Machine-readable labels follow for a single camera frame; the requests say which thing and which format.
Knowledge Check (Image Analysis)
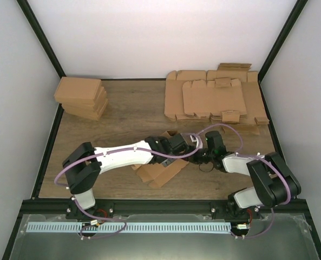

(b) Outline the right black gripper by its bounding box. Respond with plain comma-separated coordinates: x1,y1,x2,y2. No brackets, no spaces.
178,145,214,165

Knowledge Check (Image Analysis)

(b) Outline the brown cardboard box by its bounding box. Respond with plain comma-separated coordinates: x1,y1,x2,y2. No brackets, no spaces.
130,129,189,189

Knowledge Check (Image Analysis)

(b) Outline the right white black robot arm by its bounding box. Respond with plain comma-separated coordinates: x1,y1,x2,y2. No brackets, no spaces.
185,131,302,218

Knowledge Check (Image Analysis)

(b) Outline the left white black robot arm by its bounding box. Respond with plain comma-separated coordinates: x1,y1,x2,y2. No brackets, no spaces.
62,134,196,219

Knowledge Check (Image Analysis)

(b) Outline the folded cardboard box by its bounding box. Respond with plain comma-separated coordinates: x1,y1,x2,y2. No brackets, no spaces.
62,90,107,111
59,87,106,106
62,98,108,113
54,77,101,105
62,101,108,120

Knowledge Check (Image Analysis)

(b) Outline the bottom folded cardboard box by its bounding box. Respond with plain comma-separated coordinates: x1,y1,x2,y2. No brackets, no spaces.
62,101,108,120

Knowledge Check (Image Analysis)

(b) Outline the top folded cardboard box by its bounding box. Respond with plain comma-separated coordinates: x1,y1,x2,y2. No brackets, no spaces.
54,77,101,105

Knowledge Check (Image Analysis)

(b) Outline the pile of flat cardboard blanks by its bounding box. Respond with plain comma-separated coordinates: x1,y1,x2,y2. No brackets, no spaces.
164,63,269,134

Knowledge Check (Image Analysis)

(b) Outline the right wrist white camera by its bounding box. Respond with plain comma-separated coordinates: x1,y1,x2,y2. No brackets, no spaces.
190,134,203,149

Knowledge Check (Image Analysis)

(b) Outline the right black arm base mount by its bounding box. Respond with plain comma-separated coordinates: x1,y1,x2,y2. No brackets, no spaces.
209,200,259,221

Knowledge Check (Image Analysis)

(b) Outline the light blue slotted cable duct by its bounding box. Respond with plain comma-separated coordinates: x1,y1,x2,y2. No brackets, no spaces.
25,222,231,234

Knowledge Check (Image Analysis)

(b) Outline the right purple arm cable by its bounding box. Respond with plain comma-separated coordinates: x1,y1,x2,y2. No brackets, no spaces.
195,123,292,239

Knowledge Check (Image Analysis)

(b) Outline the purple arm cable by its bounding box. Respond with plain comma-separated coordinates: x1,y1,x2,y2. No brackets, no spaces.
195,123,292,239
54,132,201,241

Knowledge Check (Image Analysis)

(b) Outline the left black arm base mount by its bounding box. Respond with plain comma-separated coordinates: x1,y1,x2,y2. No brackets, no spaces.
66,200,122,222

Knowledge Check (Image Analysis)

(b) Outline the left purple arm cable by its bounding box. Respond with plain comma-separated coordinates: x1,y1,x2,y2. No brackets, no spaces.
54,132,201,241

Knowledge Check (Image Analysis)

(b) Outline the black aluminium frame rail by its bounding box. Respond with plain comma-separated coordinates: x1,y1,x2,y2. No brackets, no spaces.
22,198,307,217

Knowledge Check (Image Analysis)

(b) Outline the right black corner frame post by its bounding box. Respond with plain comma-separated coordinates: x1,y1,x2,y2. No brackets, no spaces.
258,0,308,83

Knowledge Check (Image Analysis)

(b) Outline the black corner frame post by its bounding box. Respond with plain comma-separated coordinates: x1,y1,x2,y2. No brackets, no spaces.
16,0,66,78
258,0,308,83

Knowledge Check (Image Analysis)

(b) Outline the left black corner frame post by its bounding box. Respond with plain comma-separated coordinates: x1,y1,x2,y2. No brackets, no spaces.
16,0,66,78

